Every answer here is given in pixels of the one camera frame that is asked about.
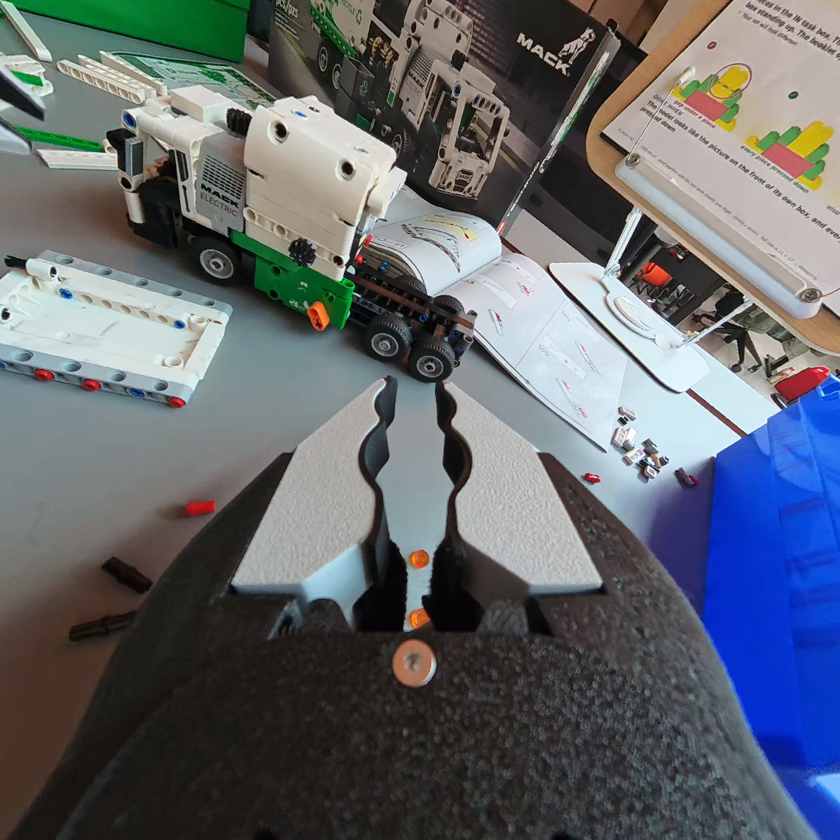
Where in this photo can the printed instruction sheet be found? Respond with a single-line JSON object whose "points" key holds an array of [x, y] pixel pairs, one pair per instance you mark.
{"points": [[754, 98]]}

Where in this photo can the dark brown lego piece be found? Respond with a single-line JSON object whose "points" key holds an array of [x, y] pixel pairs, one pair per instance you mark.
{"points": [[687, 477]]}

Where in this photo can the green white sticker sheet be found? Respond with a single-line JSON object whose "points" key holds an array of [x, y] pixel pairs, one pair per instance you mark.
{"points": [[197, 72]]}

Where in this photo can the white green lego truck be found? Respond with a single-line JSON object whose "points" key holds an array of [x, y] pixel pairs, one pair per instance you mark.
{"points": [[308, 164]]}

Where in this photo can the white grey lego panel assembly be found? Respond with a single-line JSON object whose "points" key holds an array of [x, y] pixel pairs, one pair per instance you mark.
{"points": [[111, 328]]}

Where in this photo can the blue plastic bin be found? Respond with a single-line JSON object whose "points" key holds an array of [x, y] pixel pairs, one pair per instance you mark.
{"points": [[774, 590]]}

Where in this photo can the black lego pin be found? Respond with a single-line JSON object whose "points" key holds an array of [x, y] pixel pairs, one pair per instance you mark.
{"points": [[126, 573], [102, 625]]}

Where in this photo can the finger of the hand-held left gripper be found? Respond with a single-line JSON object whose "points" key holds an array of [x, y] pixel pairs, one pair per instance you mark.
{"points": [[13, 139], [19, 97]]}

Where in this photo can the black lego set box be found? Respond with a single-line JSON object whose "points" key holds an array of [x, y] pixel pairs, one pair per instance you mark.
{"points": [[525, 131]]}

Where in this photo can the orange round lego stud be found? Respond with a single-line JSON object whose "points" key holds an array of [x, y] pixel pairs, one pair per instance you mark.
{"points": [[418, 558], [418, 617]]}

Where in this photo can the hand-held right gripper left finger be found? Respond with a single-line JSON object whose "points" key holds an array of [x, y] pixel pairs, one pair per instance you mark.
{"points": [[308, 518]]}

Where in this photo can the loose white lego beams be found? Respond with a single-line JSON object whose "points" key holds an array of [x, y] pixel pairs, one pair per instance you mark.
{"points": [[105, 77]]}

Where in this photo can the lego instruction booklet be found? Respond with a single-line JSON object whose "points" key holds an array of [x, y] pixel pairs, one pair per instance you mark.
{"points": [[558, 367]]}

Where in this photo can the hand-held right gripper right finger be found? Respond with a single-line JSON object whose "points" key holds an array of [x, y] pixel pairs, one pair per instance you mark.
{"points": [[525, 518]]}

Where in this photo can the black office chair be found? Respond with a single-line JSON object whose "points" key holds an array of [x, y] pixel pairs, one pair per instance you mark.
{"points": [[741, 328]]}

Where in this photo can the green box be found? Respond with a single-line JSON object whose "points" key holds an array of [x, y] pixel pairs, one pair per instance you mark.
{"points": [[164, 26]]}

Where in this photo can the red plastic container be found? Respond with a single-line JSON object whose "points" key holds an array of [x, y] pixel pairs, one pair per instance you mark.
{"points": [[804, 384]]}

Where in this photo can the pile of small grey tiles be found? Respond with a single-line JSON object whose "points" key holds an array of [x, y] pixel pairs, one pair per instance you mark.
{"points": [[640, 446]]}

